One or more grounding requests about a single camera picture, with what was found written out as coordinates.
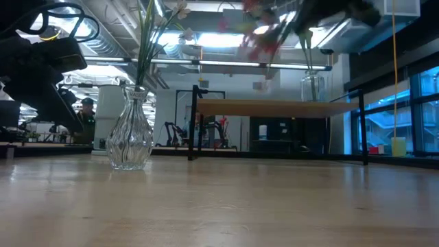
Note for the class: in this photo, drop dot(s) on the white ceiling unit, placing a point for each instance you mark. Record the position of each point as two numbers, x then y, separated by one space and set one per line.
401 7

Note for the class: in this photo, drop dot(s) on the red artificial flower bunch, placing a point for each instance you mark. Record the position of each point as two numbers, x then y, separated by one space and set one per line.
264 41

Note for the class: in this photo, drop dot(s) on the small smooth clear glass vase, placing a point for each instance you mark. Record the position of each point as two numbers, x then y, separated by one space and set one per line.
312 90

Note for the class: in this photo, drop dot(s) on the ribbed clear glass vase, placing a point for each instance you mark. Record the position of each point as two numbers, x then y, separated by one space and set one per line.
130 144

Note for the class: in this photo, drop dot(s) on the small red box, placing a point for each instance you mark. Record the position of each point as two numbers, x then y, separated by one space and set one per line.
373 150

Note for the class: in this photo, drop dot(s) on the tall frosted white cylinder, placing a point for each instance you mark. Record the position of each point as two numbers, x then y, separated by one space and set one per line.
106 116

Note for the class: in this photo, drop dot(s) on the white artificial flower stem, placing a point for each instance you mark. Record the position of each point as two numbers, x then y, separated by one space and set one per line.
145 41

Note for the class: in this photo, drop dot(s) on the yellow container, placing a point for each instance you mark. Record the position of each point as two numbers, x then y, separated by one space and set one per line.
399 147

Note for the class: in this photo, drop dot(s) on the black aluminium extrusion frame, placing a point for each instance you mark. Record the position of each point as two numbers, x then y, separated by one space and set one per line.
274 154

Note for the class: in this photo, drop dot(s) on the background black robot arm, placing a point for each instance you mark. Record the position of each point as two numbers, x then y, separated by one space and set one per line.
171 133
219 132

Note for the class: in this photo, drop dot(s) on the black cabinet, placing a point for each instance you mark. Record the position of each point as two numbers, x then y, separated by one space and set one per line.
288 135

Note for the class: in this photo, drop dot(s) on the wooden shelf with black legs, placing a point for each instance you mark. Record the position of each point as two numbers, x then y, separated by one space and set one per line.
274 108

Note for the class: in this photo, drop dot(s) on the person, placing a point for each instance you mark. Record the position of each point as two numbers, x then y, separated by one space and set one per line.
85 120

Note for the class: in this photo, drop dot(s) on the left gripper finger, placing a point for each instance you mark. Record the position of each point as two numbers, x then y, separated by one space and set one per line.
51 109

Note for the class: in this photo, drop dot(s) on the long ceiling light tube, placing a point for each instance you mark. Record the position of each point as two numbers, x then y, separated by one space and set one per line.
223 63

